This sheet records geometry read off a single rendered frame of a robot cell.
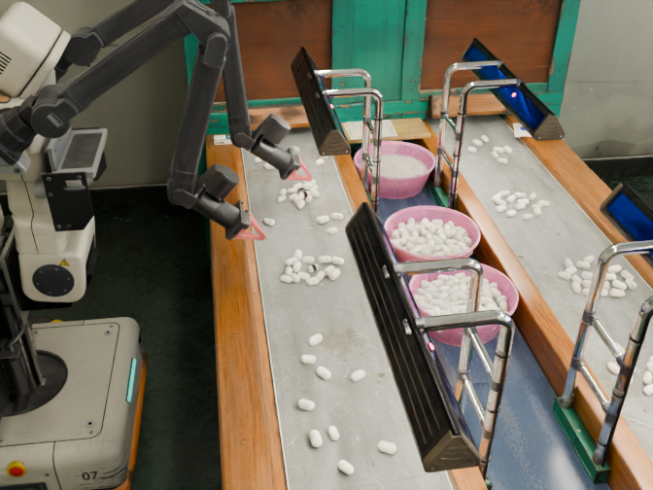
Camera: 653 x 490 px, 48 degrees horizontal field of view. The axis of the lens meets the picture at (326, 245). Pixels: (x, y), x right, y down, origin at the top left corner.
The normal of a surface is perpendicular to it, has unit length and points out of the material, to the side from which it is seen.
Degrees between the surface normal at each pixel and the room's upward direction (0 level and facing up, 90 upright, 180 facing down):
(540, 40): 90
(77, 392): 0
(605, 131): 90
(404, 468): 0
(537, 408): 0
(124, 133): 90
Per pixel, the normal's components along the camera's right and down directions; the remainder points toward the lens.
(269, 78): 0.16, 0.54
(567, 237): 0.00, -0.83
